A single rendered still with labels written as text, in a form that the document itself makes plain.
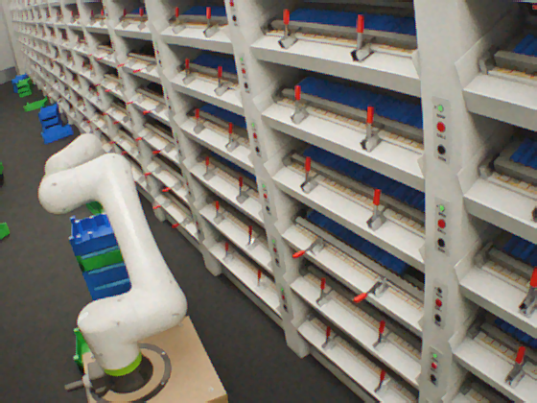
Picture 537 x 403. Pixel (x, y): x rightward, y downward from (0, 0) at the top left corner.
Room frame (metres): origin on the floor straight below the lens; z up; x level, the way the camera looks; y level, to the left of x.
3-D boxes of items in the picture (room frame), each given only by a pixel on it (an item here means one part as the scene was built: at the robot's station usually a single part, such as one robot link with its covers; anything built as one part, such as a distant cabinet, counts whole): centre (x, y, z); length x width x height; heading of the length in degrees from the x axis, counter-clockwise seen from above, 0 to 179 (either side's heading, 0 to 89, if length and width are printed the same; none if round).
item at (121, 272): (1.84, 0.66, 0.28); 0.30 x 0.20 x 0.08; 103
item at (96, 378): (1.03, 0.53, 0.40); 0.26 x 0.15 x 0.06; 105
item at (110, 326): (1.04, 0.46, 0.53); 0.16 x 0.13 x 0.19; 110
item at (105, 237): (1.84, 0.66, 0.44); 0.30 x 0.20 x 0.08; 103
